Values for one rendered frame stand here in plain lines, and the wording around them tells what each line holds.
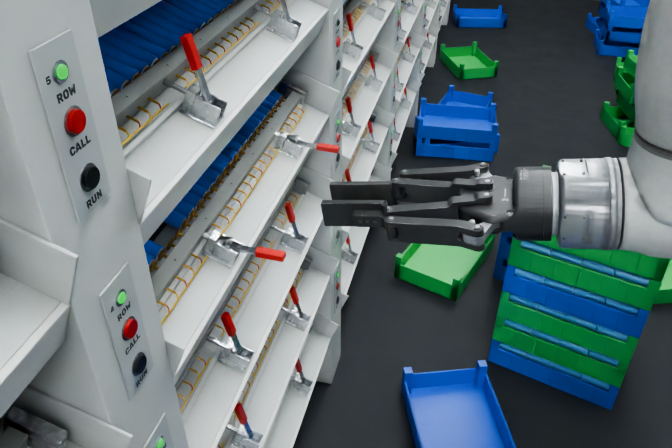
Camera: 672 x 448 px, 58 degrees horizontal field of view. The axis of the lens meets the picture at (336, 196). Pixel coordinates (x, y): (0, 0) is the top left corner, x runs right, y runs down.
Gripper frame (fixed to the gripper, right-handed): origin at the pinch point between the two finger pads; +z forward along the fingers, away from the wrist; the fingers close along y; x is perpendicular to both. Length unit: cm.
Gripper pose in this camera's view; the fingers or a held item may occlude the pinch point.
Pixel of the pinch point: (356, 203)
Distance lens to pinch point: 67.2
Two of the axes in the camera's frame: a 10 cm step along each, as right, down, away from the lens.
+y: -2.4, 5.4, -8.1
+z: -9.6, 0.0, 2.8
